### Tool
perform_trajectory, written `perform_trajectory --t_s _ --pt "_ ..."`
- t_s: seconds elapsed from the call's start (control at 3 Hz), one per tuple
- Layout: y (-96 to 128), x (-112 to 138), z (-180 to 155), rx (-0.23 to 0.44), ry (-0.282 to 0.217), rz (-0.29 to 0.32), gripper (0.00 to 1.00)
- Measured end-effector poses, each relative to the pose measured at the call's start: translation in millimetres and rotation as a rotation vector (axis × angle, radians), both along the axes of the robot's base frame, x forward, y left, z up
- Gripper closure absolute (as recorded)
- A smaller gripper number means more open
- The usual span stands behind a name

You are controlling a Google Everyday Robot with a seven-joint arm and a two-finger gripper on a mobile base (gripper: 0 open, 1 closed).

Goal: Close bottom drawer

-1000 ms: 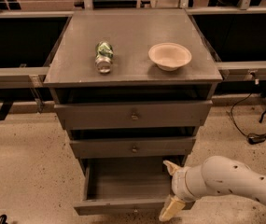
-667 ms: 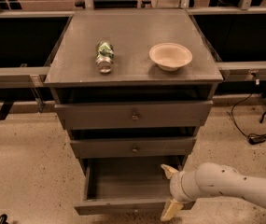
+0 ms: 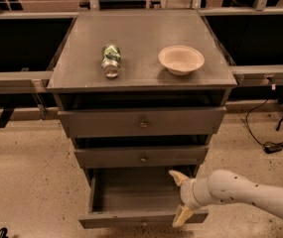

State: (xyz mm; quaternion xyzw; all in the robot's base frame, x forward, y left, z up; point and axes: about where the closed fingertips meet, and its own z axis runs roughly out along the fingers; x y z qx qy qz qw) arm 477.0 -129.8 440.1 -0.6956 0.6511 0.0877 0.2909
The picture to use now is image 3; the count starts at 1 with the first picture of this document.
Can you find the grey bottom drawer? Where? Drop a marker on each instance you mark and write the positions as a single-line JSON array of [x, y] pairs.
[[138, 196]]

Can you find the grey metal rail left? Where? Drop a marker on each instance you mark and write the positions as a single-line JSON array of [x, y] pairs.
[[24, 82]]

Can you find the white paper bowl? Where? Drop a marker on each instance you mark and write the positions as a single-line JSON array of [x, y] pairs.
[[181, 60]]

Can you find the grey top drawer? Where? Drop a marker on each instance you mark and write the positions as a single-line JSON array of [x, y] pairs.
[[141, 122]]

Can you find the grey drawer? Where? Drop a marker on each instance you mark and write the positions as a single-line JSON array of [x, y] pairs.
[[94, 158], [141, 122], [138, 196]]

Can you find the grey metal rail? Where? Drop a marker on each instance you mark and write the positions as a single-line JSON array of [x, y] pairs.
[[24, 82], [258, 75]]

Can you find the crushed green soda can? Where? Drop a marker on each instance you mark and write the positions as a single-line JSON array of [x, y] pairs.
[[111, 58]]

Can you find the black power adapter with cable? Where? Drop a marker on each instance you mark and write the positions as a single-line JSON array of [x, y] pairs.
[[267, 147]]

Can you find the grey middle drawer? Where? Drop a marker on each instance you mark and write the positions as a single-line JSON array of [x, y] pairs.
[[94, 158]]

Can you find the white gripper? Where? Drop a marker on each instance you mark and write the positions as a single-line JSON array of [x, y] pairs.
[[187, 192]]

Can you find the grey wooden drawer cabinet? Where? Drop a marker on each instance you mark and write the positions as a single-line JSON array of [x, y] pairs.
[[78, 82]]

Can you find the black object bottom left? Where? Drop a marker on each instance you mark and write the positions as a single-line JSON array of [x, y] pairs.
[[3, 232]]

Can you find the grey metal rail right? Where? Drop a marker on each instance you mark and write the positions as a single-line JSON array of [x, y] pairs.
[[258, 75]]

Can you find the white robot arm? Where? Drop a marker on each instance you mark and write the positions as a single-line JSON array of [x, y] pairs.
[[224, 187]]

